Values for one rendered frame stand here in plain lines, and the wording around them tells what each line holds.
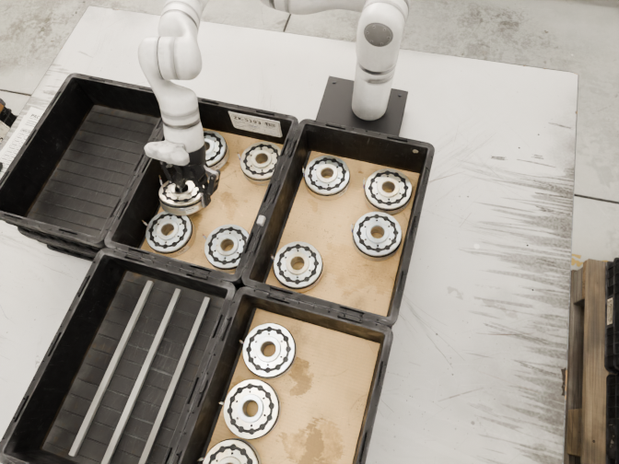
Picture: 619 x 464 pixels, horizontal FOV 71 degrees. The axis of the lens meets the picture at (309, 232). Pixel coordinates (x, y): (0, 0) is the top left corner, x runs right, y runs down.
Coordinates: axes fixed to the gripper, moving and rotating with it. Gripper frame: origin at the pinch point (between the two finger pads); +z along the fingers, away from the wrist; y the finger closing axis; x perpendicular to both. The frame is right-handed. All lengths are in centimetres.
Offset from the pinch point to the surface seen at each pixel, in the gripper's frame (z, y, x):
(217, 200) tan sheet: 2.8, -3.3, -3.8
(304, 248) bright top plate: 2.9, -27.5, 2.1
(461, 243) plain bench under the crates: 11, -59, -22
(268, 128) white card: -9.6, -9.3, -19.0
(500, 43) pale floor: 17, -61, -185
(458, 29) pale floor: 15, -38, -189
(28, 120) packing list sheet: 8, 71, -18
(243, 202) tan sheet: 2.3, -9.3, -5.3
